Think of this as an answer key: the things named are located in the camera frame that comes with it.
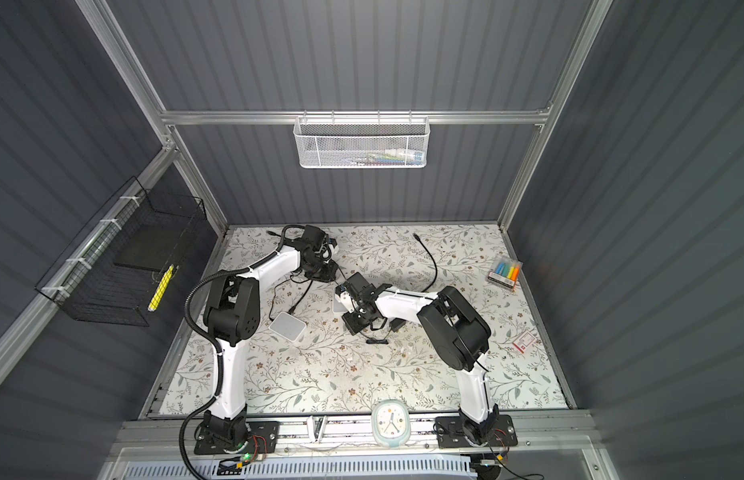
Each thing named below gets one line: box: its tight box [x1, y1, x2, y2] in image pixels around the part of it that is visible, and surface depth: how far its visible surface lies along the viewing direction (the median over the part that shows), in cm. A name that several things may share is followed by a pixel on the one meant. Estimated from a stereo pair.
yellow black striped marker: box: [147, 264, 174, 312], surface depth 71 cm
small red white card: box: [512, 331, 537, 353], surface depth 91 cm
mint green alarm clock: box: [371, 399, 411, 449], surface depth 75 cm
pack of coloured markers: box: [487, 257, 523, 291], surface depth 107 cm
